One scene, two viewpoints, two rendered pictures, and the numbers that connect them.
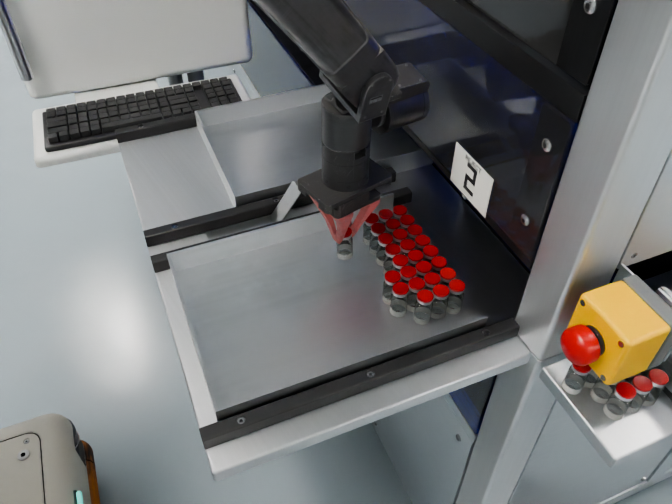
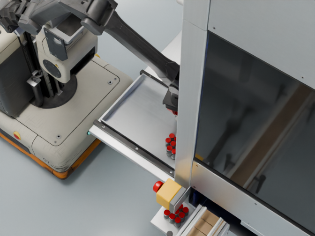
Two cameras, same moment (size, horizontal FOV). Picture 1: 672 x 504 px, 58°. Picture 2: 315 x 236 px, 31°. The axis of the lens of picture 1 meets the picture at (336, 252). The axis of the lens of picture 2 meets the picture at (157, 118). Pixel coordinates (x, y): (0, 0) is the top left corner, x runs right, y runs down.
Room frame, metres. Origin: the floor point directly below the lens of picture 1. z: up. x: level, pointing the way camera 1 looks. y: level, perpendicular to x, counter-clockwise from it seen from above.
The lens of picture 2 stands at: (-0.02, -0.92, 2.74)
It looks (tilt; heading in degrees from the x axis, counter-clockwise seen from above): 59 degrees down; 60
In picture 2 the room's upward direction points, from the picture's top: straight up
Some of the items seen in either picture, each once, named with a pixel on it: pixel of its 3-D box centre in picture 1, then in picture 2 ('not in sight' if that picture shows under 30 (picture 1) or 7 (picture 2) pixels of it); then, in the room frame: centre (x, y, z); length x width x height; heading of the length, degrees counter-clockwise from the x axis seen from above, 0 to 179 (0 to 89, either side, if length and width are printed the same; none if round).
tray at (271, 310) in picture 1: (319, 293); (158, 121); (0.53, 0.02, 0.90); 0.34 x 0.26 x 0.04; 113
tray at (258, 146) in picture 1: (310, 136); not in sight; (0.89, 0.04, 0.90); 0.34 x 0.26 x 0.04; 113
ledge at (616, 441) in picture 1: (622, 394); (177, 219); (0.39, -0.34, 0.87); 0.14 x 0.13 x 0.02; 113
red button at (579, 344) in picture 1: (584, 343); (159, 187); (0.37, -0.25, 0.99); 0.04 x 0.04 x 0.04; 23
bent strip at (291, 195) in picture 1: (253, 213); not in sight; (0.67, 0.12, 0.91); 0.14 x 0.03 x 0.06; 113
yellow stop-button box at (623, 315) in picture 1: (619, 330); (170, 195); (0.39, -0.29, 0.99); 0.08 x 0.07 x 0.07; 113
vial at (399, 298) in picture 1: (399, 299); (168, 143); (0.51, -0.08, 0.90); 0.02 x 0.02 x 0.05
